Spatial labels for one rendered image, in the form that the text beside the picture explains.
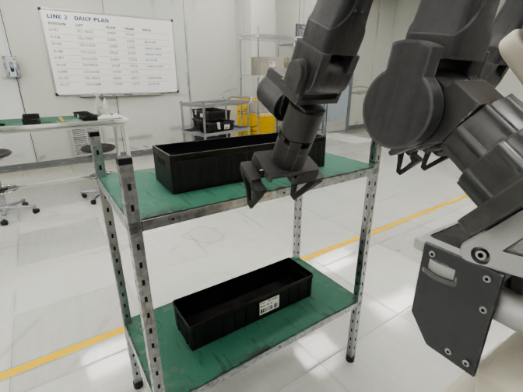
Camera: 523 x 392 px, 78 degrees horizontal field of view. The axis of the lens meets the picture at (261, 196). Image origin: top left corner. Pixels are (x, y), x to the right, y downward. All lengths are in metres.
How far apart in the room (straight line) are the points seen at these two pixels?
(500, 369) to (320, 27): 0.51
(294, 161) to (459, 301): 0.30
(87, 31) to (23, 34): 0.76
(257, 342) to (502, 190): 1.10
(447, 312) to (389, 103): 0.32
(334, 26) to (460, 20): 0.15
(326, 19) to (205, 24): 5.83
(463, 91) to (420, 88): 0.03
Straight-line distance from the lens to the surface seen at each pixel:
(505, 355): 0.62
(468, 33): 0.36
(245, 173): 0.54
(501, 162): 0.32
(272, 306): 1.39
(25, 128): 4.06
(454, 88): 0.34
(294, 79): 0.46
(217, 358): 1.26
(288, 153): 0.52
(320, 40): 0.45
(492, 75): 0.82
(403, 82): 0.34
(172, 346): 1.33
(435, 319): 0.56
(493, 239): 0.34
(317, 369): 1.71
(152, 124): 5.87
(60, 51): 5.61
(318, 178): 0.58
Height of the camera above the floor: 1.27
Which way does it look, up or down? 20 degrees down
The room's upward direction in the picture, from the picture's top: straight up
